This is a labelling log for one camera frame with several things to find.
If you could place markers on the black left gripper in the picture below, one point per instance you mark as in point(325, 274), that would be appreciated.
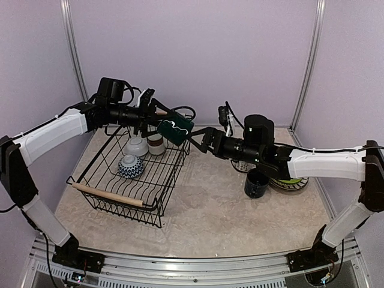
point(150, 116)

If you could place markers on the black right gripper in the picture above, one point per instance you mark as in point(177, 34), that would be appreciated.
point(210, 133)

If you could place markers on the dark green mug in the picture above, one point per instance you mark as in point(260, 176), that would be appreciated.
point(176, 129)

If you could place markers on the brown white small cup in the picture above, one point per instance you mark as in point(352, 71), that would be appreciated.
point(156, 144)

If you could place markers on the white grey ceramic bowl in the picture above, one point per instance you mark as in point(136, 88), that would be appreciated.
point(136, 146)

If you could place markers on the white floral patterned mug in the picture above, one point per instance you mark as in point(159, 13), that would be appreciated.
point(240, 166)

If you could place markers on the blue white patterned bowl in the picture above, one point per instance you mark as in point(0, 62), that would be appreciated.
point(130, 166)

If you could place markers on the dark blue cup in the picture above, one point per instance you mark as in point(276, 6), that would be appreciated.
point(256, 184)

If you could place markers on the white black striped plate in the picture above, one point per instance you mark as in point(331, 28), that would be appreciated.
point(302, 186)

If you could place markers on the green plastic plate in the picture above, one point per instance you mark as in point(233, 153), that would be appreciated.
point(292, 181)

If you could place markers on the woven bamboo tray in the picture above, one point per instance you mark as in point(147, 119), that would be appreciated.
point(285, 186)

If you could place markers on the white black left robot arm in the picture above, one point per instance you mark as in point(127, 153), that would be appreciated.
point(20, 152)

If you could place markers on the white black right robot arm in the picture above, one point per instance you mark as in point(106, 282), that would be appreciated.
point(258, 146)

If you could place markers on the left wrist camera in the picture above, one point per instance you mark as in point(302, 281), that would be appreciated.
point(144, 98)

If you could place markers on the black wire dish rack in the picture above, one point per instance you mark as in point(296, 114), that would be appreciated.
point(153, 187)

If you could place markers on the aluminium front frame rail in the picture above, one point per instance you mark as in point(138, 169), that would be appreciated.
point(129, 270)

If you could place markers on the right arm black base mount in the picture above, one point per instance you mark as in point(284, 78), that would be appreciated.
point(308, 259)

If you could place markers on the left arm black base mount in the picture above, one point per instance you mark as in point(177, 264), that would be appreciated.
point(82, 260)

